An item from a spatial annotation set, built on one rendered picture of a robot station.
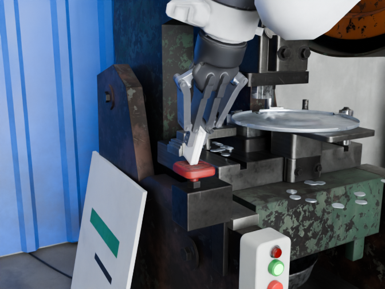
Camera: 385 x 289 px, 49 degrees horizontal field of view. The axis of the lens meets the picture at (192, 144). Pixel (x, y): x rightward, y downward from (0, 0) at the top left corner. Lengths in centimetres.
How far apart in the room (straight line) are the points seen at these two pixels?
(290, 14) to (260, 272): 44
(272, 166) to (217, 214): 25
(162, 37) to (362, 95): 230
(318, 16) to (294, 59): 53
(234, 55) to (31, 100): 148
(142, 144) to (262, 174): 39
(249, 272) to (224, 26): 41
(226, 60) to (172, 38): 54
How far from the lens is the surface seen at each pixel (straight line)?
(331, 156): 110
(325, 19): 50
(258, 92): 108
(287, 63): 100
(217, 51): 62
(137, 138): 119
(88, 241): 152
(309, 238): 98
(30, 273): 203
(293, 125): 94
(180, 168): 73
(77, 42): 205
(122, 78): 123
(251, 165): 93
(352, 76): 315
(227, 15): 59
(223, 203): 77
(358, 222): 109
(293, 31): 50
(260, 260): 74
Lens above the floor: 95
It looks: 13 degrees down
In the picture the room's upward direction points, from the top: straight up
